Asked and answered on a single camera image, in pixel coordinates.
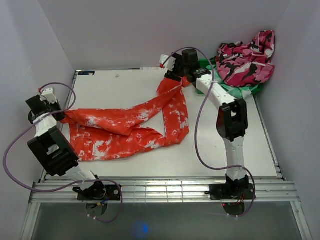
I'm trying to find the orange white tie-dye trousers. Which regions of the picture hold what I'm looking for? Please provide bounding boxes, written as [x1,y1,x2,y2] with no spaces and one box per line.
[61,77,189,162]

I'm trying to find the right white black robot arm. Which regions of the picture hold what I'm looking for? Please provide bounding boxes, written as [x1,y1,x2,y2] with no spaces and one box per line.
[159,48,253,200]

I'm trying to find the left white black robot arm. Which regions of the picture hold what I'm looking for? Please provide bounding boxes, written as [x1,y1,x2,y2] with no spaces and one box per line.
[26,93,107,200]

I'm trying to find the green plastic bin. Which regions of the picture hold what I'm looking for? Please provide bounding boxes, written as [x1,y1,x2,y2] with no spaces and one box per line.
[193,58,264,96]

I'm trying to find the blue label sticker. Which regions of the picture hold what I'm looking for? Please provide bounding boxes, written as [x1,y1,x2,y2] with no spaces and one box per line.
[78,71,96,76]

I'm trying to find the pink camouflage garment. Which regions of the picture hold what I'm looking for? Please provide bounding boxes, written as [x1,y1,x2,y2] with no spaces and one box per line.
[215,30,276,88]

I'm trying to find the mint green white garment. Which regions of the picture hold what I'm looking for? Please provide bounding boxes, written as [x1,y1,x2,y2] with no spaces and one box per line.
[213,64,263,99]

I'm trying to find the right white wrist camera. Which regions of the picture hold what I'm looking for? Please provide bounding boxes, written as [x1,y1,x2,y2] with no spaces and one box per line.
[159,54,176,72]

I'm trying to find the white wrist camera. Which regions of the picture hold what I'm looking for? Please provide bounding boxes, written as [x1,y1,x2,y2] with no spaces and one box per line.
[159,54,176,72]
[39,87,59,105]

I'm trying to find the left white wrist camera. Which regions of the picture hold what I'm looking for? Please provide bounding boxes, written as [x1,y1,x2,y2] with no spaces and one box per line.
[39,87,59,105]

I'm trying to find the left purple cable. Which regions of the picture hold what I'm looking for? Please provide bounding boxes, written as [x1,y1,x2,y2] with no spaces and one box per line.
[2,82,123,224]

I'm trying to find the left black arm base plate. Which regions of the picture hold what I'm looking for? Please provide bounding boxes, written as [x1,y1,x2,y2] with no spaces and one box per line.
[72,184,121,201]

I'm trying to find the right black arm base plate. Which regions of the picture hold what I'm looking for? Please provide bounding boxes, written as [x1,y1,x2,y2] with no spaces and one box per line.
[204,183,256,200]

